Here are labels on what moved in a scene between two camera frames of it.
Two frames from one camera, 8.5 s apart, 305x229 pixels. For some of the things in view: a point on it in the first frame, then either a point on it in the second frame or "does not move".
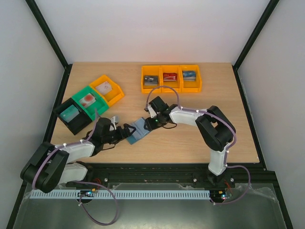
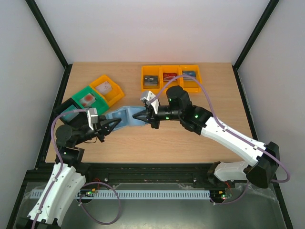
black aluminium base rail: x=249 y=175 does not move
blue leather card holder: x=140 y=131 -> x=126 y=114
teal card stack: x=69 y=113 does not move
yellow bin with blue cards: x=190 y=79 does not move
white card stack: x=104 y=88 does not move
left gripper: x=127 y=134 -> x=111 y=123
